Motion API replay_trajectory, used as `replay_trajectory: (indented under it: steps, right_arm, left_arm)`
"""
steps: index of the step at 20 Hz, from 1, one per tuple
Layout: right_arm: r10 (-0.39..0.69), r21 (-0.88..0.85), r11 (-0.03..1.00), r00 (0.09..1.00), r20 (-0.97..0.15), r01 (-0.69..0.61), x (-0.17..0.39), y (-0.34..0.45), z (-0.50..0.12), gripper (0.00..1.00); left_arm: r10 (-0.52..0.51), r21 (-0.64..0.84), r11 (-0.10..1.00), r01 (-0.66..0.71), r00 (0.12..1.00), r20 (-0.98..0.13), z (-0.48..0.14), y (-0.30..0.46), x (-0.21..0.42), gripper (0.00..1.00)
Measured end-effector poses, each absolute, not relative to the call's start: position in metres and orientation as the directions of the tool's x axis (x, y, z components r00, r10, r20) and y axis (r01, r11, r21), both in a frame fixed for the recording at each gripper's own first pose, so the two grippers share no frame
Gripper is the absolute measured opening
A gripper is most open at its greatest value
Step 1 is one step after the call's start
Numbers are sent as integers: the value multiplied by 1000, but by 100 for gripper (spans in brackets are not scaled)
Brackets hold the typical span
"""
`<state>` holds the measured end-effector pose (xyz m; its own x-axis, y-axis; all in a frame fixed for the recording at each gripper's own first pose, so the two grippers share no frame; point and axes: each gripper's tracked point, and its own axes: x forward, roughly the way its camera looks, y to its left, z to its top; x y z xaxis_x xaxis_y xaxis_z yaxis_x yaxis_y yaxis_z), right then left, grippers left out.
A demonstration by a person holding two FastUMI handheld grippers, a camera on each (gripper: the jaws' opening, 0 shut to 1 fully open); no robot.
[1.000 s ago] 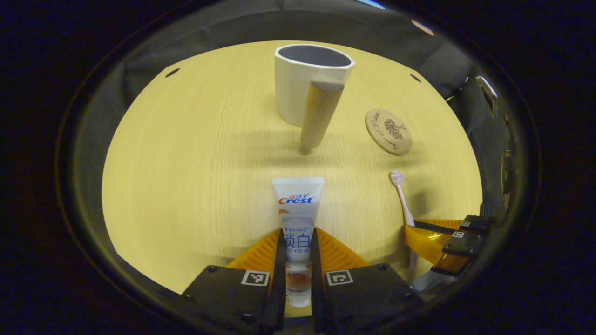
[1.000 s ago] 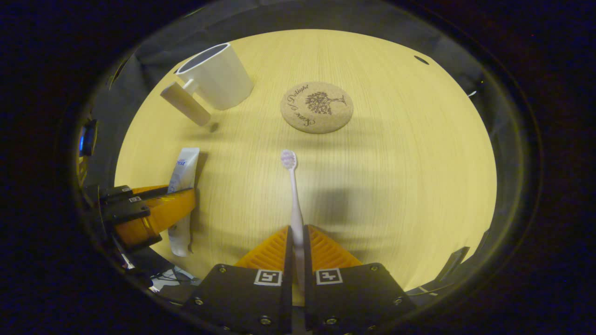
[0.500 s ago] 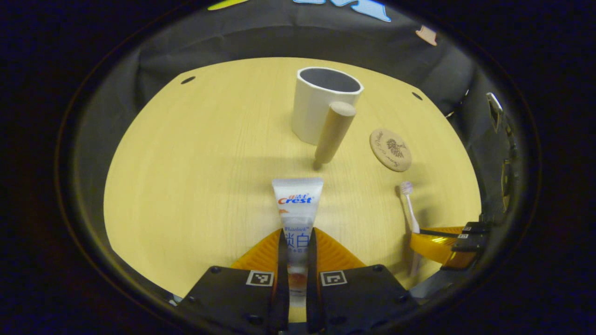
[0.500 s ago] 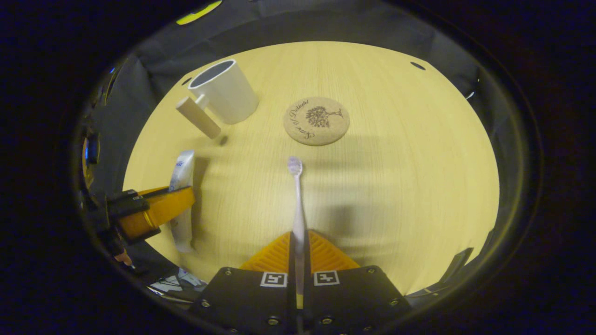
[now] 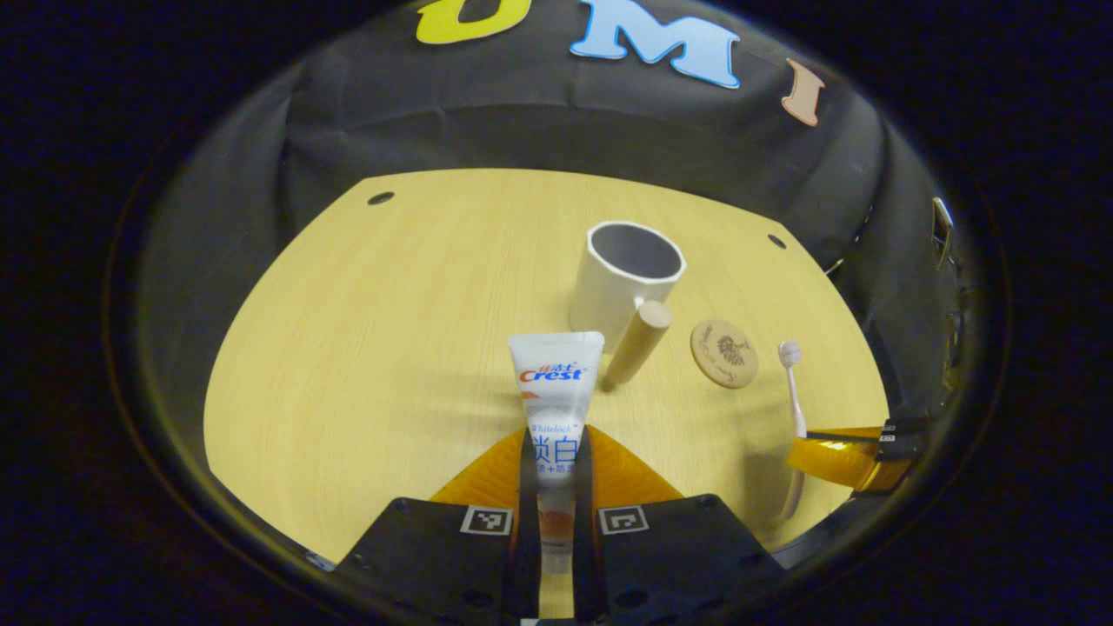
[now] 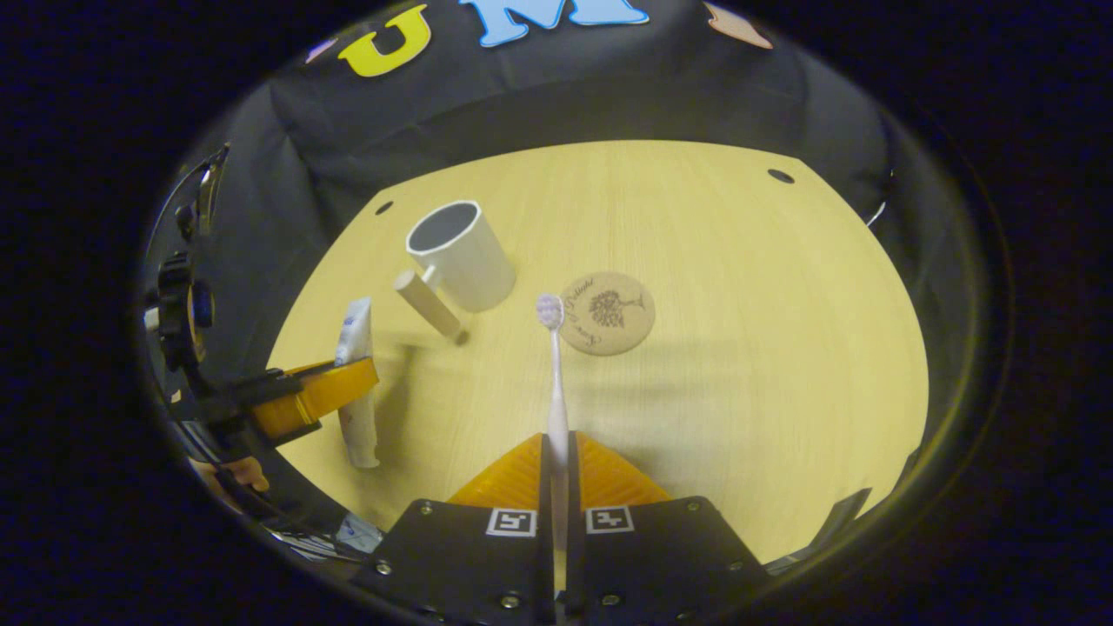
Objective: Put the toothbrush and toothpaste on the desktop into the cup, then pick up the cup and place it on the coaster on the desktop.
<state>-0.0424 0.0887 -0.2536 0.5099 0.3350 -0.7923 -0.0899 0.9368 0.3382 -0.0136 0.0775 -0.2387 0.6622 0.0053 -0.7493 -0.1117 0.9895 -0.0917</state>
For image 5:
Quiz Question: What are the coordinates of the white toothpaste tube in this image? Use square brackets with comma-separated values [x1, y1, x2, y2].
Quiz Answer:
[508, 330, 606, 575]

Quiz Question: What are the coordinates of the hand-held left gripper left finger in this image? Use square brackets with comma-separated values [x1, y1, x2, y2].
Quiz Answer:
[335, 424, 542, 623]

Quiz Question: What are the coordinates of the white cup with wooden handle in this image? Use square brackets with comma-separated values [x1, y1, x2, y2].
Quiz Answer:
[569, 221, 688, 392]

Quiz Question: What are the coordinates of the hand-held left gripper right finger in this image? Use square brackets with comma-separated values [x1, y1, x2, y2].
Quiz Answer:
[574, 424, 783, 623]

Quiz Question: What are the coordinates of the round wooden coaster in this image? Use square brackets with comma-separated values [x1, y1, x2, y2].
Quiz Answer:
[690, 319, 759, 390]

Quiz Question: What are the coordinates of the white pink toothbrush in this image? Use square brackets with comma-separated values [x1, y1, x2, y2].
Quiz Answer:
[776, 339, 810, 523]

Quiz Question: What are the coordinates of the thin white cable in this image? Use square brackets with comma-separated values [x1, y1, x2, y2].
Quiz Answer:
[824, 204, 874, 275]

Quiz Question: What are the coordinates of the black backdrop cloth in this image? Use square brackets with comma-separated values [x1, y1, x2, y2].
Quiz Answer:
[130, 0, 983, 523]

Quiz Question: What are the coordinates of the wooden desktop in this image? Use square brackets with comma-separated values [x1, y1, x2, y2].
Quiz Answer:
[203, 168, 892, 626]

